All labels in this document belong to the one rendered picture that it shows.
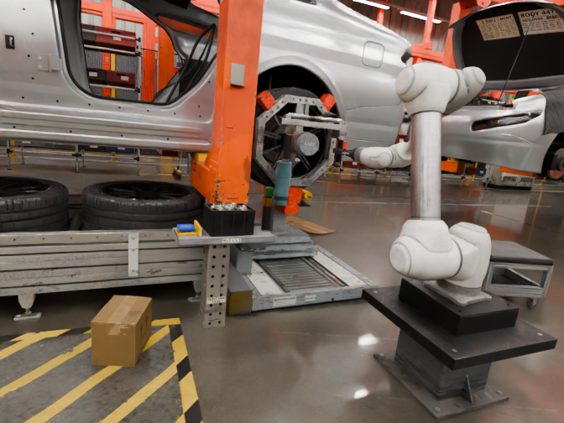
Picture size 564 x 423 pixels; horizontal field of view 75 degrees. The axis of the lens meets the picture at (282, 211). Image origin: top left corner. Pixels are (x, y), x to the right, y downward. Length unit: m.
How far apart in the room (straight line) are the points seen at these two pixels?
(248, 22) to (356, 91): 1.11
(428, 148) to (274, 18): 1.39
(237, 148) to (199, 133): 0.52
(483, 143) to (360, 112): 1.89
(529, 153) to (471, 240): 2.93
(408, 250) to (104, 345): 1.15
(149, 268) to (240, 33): 1.16
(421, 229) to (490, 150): 3.01
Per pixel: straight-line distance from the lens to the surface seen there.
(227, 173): 1.76
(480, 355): 1.40
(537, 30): 5.11
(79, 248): 1.86
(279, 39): 2.42
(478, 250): 1.47
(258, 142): 2.18
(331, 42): 2.59
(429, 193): 1.36
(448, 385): 1.61
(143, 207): 1.92
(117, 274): 1.91
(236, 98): 1.75
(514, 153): 4.29
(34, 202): 2.03
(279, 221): 2.50
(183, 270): 1.93
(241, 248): 2.07
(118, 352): 1.58
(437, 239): 1.34
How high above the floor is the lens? 0.94
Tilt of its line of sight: 13 degrees down
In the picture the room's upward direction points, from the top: 6 degrees clockwise
